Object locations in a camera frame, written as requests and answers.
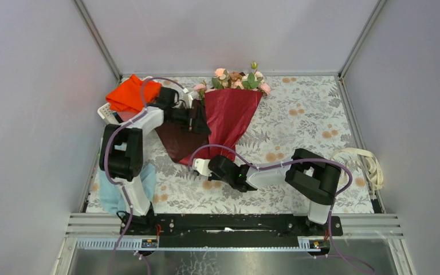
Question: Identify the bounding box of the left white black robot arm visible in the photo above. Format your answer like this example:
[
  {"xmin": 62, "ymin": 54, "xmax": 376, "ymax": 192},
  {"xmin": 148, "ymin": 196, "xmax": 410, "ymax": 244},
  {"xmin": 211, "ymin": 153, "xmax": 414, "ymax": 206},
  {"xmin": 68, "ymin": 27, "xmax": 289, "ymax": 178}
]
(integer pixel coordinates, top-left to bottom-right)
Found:
[{"xmin": 99, "ymin": 88, "xmax": 211, "ymax": 235}]

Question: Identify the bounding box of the orange folded cloth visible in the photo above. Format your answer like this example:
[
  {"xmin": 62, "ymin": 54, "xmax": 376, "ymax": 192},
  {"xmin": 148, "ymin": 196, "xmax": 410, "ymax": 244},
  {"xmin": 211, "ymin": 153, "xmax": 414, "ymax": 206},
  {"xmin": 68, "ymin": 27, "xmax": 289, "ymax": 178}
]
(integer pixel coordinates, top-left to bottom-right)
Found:
[{"xmin": 105, "ymin": 74, "xmax": 162, "ymax": 113}]

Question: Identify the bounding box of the floral patterned tablecloth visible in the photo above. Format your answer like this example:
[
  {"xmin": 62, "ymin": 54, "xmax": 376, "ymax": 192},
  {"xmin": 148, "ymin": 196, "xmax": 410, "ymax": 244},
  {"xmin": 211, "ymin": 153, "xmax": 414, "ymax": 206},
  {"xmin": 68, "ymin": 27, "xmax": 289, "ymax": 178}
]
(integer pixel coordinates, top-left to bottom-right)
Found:
[{"xmin": 145, "ymin": 76, "xmax": 374, "ymax": 214}]

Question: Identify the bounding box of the pink fake flower bunch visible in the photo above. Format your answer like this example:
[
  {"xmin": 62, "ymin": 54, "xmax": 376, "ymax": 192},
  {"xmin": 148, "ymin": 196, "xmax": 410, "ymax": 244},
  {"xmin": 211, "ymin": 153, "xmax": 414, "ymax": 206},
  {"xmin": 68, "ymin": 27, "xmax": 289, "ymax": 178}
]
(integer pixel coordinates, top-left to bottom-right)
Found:
[{"xmin": 257, "ymin": 80, "xmax": 272, "ymax": 96}]

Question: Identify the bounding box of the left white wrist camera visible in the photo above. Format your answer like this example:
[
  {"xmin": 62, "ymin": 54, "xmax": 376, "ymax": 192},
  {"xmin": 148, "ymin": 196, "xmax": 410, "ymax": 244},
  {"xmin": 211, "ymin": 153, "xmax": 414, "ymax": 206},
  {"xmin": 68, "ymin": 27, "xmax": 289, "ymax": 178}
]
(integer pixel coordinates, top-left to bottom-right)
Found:
[{"xmin": 182, "ymin": 89, "xmax": 197, "ymax": 108}]

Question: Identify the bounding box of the dark red wrapping paper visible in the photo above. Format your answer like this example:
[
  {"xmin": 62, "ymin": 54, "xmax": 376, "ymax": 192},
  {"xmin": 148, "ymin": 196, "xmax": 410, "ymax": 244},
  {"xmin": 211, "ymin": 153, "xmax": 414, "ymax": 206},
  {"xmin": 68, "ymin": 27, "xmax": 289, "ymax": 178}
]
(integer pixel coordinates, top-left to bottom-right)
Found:
[{"xmin": 155, "ymin": 88, "xmax": 263, "ymax": 165}]

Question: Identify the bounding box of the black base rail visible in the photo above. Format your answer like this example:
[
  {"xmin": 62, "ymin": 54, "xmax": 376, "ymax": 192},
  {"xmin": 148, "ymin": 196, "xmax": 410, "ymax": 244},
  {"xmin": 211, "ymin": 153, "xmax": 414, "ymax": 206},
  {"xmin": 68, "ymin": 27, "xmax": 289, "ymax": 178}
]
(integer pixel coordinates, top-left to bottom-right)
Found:
[{"xmin": 117, "ymin": 211, "xmax": 343, "ymax": 249}]

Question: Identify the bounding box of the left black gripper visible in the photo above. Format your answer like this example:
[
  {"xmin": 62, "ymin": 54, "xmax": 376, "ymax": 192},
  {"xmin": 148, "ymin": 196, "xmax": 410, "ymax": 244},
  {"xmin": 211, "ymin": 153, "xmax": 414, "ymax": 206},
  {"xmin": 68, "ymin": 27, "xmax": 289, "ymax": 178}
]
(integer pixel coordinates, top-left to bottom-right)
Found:
[{"xmin": 166, "ymin": 105, "xmax": 210, "ymax": 135}]

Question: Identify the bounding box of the white plastic basket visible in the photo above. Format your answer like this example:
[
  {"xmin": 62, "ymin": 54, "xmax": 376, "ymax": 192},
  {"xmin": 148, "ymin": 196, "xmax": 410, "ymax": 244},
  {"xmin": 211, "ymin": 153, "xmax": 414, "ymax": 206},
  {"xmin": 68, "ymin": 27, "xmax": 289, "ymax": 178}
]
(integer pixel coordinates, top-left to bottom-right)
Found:
[{"xmin": 97, "ymin": 77, "xmax": 148, "ymax": 124}]

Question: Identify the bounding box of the cream ribbon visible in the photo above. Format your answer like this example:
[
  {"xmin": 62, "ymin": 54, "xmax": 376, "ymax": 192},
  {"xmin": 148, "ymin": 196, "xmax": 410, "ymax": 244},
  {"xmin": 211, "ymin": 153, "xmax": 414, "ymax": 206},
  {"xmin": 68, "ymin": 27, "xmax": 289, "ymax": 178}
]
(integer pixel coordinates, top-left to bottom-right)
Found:
[{"xmin": 330, "ymin": 147, "xmax": 384, "ymax": 192}]

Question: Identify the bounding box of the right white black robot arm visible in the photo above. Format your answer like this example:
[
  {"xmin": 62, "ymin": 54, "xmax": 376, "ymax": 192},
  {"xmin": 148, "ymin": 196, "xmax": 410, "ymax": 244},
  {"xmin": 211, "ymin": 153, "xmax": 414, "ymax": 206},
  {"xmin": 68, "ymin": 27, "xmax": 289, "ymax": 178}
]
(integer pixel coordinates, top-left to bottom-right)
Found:
[{"xmin": 204, "ymin": 148, "xmax": 342, "ymax": 236}]

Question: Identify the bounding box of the dried brown fake flower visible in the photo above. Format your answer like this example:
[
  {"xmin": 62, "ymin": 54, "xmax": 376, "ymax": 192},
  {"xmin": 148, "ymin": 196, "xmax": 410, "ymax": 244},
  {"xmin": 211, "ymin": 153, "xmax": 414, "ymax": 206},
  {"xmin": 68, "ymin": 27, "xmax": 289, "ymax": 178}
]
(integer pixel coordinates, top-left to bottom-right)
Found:
[{"xmin": 227, "ymin": 72, "xmax": 245, "ymax": 89}]

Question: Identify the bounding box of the light blue cloth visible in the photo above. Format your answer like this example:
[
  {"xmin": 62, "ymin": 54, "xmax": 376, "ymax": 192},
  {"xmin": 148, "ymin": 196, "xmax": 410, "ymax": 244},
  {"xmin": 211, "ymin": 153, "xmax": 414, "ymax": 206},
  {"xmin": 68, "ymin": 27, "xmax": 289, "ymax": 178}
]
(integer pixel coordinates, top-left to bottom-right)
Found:
[{"xmin": 97, "ymin": 163, "xmax": 156, "ymax": 214}]

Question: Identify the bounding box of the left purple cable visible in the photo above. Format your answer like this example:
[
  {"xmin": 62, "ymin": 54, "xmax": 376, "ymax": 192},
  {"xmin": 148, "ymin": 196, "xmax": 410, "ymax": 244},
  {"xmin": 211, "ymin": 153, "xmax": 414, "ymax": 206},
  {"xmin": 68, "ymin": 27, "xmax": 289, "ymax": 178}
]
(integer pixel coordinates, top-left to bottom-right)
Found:
[{"xmin": 103, "ymin": 76, "xmax": 190, "ymax": 275}]

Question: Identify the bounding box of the peach fake flower stem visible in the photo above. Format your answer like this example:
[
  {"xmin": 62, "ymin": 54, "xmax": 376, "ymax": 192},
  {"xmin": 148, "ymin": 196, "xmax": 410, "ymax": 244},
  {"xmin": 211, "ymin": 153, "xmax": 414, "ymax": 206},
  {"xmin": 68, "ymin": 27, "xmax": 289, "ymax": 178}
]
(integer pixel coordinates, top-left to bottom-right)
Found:
[{"xmin": 211, "ymin": 68, "xmax": 230, "ymax": 89}]

